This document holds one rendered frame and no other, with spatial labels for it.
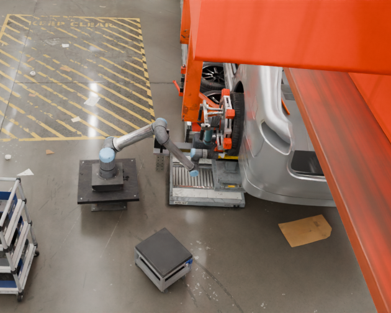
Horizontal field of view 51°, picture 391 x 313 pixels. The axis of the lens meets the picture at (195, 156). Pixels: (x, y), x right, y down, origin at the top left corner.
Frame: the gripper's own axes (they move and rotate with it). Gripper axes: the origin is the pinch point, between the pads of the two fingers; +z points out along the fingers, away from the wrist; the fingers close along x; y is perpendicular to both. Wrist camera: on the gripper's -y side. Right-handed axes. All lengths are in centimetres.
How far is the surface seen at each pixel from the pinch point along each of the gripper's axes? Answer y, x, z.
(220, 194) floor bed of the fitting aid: 45, -34, 2
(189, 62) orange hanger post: -91, 1, -43
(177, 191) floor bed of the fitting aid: 43, -36, -46
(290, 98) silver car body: -62, -4, 68
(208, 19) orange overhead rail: 17, 388, -71
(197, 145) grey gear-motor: -10, -51, -25
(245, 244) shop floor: 93, 3, 24
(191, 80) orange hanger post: -76, -14, -39
